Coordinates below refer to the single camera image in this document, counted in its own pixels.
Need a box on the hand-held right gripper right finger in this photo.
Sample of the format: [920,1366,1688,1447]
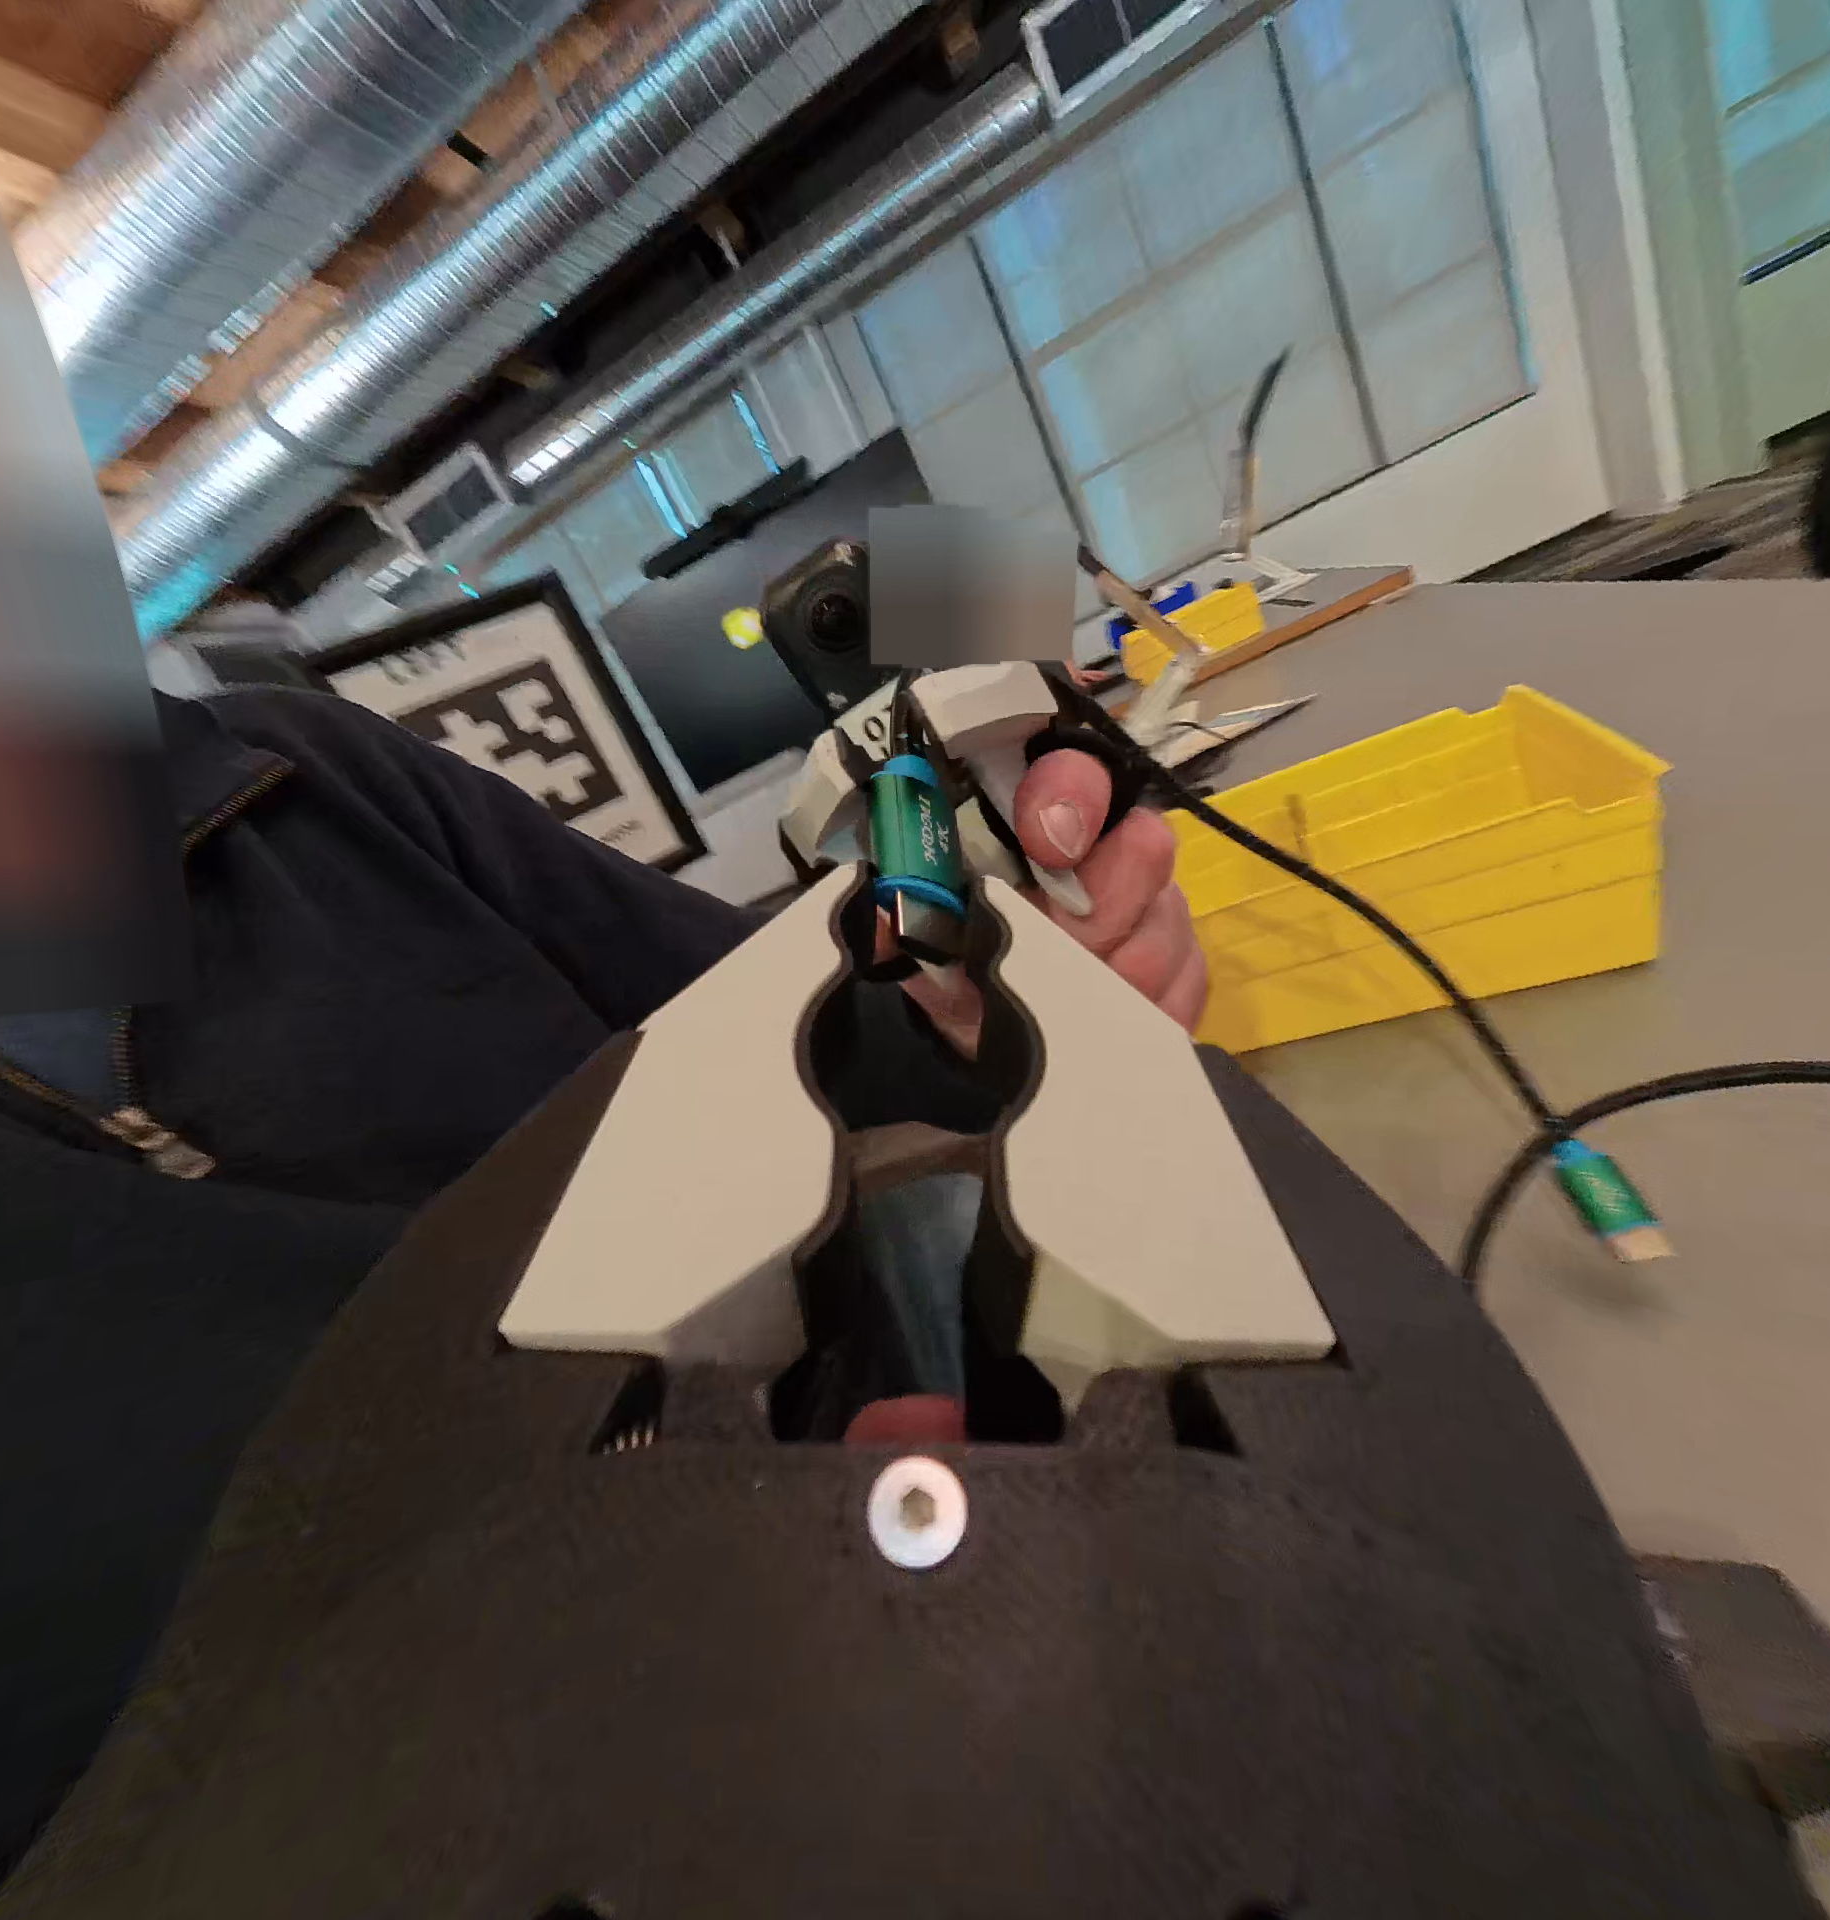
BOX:
[964,897,1338,1377]

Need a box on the green plug braided hdmi cable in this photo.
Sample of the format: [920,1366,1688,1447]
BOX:
[857,703,1830,1292]

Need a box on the round metal ventilation duct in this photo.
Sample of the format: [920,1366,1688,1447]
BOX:
[11,0,586,456]
[479,59,1061,498]
[103,0,947,589]

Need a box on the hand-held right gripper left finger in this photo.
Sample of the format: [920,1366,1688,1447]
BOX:
[499,875,886,1359]

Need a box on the framed patterned sign board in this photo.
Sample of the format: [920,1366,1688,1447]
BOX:
[310,575,711,875]

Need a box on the person's left hand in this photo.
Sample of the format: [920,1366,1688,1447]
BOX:
[1008,747,1216,1042]

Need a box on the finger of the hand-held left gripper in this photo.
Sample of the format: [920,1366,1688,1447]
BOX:
[786,726,872,888]
[899,666,1109,921]

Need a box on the yellow plastic bin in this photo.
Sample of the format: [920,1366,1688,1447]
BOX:
[1117,589,1273,690]
[1170,685,1676,1051]

